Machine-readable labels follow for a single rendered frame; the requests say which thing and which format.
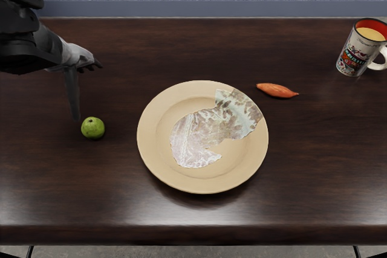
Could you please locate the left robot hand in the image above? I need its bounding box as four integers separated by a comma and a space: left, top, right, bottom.
45, 36, 103, 121

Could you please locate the green round fruit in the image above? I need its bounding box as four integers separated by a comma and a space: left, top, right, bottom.
80, 116, 106, 141

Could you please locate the beige patterned plate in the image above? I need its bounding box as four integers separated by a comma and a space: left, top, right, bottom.
136, 80, 270, 195

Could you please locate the orange sweet potato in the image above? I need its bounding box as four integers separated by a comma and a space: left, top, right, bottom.
256, 82, 300, 99

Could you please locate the printed mug with red inside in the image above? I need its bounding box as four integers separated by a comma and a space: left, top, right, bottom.
336, 18, 387, 77

